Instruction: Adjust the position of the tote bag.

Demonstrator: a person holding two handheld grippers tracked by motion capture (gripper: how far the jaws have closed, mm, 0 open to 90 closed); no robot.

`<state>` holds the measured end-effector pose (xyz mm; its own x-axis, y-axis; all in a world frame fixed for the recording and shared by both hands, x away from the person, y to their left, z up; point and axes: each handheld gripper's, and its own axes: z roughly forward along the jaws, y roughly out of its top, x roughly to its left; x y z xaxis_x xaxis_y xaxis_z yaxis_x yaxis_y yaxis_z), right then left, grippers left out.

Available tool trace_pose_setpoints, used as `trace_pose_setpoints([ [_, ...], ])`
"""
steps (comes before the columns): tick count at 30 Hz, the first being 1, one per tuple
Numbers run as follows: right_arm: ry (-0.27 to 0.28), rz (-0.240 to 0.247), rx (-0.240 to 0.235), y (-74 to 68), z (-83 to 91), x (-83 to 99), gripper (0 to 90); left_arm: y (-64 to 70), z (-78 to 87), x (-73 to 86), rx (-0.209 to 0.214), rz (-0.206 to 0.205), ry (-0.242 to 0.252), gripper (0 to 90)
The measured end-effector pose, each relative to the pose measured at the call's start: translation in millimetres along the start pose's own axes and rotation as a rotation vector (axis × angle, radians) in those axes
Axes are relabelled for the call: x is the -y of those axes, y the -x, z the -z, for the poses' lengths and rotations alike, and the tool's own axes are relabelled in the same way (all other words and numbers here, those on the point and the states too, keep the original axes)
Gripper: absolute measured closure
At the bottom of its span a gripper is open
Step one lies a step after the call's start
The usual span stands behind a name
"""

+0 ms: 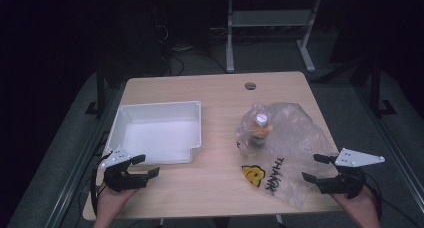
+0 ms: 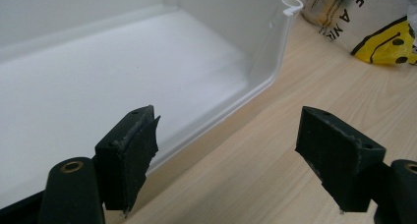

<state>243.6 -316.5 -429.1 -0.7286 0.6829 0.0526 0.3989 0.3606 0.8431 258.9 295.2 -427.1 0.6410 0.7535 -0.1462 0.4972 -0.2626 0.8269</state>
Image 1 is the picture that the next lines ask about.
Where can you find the person's left hand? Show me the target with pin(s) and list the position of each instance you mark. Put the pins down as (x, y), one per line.
(111, 203)

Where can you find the white plastic tray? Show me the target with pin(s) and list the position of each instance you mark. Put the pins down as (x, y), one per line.
(160, 138)

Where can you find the clear printed plastic bag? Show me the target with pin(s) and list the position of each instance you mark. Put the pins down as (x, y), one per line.
(296, 144)

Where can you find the black metal stand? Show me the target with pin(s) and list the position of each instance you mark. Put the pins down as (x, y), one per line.
(100, 94)
(376, 88)

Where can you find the grey metal desk frame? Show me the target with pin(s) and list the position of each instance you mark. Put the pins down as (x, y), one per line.
(266, 18)

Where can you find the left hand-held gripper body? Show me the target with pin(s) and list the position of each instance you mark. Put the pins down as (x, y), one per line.
(120, 179)

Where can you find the orange drink bottle white cap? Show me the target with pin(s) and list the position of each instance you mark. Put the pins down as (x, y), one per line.
(260, 128)

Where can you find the grey round table grommet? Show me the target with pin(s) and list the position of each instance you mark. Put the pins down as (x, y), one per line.
(250, 86)

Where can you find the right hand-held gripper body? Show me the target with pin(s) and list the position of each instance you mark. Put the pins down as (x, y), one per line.
(346, 183)

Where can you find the person's right hand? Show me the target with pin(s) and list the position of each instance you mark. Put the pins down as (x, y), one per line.
(361, 208)

